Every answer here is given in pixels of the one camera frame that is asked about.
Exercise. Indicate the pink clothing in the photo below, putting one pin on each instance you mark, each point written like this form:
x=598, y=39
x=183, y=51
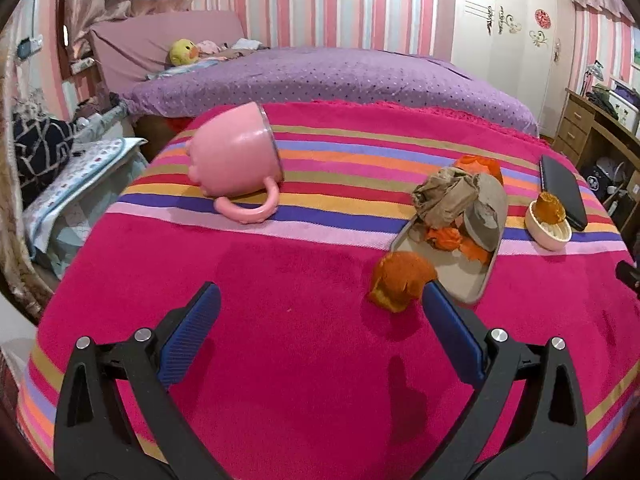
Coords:
x=210, y=47

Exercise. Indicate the pink headboard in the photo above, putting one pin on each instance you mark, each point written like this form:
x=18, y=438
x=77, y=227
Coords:
x=135, y=45

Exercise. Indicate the white storage box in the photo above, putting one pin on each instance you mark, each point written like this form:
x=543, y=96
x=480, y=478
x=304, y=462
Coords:
x=631, y=110

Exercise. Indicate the beige phone case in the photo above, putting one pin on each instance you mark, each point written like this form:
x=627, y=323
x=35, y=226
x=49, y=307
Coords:
x=465, y=280

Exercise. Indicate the black wallet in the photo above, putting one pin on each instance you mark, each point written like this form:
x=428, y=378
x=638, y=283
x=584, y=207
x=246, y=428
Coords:
x=565, y=190

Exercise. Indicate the small white bowl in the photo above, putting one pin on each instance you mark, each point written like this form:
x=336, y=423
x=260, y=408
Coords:
x=547, y=237

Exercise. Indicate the dark green clothing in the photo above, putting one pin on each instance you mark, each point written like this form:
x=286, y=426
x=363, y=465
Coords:
x=602, y=100

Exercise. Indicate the floral curtain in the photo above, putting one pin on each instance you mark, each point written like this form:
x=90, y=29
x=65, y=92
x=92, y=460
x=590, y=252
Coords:
x=20, y=185

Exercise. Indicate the wooden desk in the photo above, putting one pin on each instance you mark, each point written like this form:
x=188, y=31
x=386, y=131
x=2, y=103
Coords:
x=575, y=125

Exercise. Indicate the large orange peel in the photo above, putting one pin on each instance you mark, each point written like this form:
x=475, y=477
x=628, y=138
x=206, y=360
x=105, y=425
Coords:
x=400, y=282

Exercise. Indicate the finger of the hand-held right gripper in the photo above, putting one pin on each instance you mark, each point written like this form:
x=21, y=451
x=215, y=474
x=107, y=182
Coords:
x=630, y=280

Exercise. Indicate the white fan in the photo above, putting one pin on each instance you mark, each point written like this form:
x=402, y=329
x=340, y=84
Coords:
x=612, y=170

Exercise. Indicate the pink cup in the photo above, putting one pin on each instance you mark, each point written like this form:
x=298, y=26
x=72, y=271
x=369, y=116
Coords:
x=230, y=155

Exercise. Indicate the black patterned bag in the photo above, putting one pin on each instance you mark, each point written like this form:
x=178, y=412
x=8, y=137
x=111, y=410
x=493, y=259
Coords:
x=40, y=155

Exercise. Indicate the brown paper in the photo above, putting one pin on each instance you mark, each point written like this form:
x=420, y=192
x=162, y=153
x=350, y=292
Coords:
x=445, y=197

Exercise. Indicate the white power strip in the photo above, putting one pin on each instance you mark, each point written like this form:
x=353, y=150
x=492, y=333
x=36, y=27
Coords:
x=82, y=65

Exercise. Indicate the yellow duck plush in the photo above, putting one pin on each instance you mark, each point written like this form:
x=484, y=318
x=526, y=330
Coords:
x=182, y=52

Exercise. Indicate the purple dotted bedspread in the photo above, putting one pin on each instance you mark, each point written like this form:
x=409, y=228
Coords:
x=320, y=75

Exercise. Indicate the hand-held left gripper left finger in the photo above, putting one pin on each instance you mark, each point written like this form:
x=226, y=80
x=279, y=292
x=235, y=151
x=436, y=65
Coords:
x=192, y=330

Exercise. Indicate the white wardrobe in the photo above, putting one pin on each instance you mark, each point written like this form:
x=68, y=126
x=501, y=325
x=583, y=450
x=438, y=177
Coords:
x=505, y=60

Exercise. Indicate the desk lamp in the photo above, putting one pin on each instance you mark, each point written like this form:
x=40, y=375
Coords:
x=592, y=72

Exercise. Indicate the white clothing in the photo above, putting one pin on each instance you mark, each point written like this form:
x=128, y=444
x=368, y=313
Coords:
x=247, y=44

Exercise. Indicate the polka dot cloth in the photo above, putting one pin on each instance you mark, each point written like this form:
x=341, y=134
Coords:
x=85, y=175

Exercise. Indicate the pink satin curtain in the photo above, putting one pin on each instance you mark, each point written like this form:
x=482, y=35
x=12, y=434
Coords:
x=90, y=0

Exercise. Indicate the black box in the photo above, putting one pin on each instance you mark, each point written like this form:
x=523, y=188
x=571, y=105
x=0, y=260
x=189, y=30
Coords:
x=595, y=180

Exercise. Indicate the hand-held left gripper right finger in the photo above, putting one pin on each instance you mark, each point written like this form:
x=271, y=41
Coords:
x=452, y=332

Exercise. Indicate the striped blanket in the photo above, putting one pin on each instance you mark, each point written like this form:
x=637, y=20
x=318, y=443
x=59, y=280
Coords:
x=280, y=270

